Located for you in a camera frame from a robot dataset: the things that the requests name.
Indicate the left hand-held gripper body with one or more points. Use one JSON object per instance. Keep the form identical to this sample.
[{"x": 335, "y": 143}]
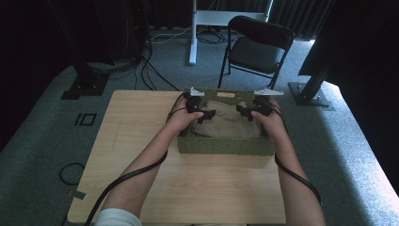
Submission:
[{"x": 194, "y": 105}]

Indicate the black folding chair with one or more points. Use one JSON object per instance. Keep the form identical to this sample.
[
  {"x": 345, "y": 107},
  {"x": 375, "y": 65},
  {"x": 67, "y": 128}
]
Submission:
[{"x": 257, "y": 53}]

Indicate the khaki shorts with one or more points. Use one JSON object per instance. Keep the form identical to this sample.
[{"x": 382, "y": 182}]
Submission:
[{"x": 226, "y": 125}]

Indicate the black metal stand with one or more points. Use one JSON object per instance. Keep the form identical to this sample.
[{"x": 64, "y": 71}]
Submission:
[
  {"x": 86, "y": 81},
  {"x": 310, "y": 91}
]

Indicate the grey tape piece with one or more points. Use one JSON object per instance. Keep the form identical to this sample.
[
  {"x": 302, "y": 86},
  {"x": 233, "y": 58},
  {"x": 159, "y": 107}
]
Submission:
[{"x": 80, "y": 195}]

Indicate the person's left hand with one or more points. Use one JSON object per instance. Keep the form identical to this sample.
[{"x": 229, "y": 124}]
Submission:
[{"x": 180, "y": 121}]

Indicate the white sleeve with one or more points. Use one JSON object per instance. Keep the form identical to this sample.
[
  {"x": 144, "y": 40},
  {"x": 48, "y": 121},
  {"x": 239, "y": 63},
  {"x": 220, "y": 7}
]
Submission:
[{"x": 117, "y": 218}]

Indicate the white desk frame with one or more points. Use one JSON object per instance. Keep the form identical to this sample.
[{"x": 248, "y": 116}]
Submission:
[{"x": 193, "y": 37}]

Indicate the dark curtain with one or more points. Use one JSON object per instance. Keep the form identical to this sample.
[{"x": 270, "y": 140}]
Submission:
[{"x": 298, "y": 15}]

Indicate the person's right hand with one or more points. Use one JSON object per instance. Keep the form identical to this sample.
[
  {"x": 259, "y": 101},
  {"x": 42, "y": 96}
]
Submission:
[{"x": 274, "y": 125}]

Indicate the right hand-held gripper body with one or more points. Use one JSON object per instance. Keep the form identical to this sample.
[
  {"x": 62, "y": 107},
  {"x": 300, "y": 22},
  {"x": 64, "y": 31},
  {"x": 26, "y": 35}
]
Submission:
[{"x": 263, "y": 105}]

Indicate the green woven basket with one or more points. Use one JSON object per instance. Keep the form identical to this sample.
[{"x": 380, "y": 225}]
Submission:
[{"x": 226, "y": 146}]

